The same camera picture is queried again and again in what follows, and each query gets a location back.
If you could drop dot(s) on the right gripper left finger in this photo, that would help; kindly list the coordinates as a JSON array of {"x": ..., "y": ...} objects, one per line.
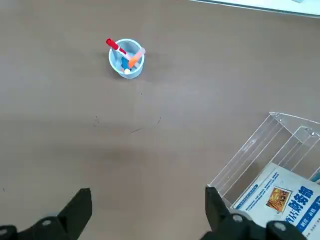
[{"x": 67, "y": 220}]

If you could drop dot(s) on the red marker pen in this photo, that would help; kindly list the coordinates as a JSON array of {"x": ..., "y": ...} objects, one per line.
[{"x": 115, "y": 46}]

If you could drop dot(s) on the blue pen white cap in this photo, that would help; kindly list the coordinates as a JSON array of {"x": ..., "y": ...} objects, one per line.
[{"x": 124, "y": 62}]

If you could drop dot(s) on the clear acrylic storage rack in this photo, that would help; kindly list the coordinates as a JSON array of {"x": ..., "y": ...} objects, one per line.
[{"x": 250, "y": 155}]

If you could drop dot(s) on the orange highlighter pen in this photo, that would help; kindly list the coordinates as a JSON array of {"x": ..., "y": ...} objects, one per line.
[{"x": 136, "y": 57}]

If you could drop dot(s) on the light blue pen cup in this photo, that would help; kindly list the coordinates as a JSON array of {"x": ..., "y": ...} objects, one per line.
[{"x": 115, "y": 61}]

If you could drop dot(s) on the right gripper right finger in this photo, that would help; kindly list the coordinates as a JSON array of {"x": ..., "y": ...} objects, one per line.
[{"x": 220, "y": 220}]

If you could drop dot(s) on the white book blue lettering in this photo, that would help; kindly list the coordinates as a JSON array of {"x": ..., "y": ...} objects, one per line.
[{"x": 265, "y": 182}]

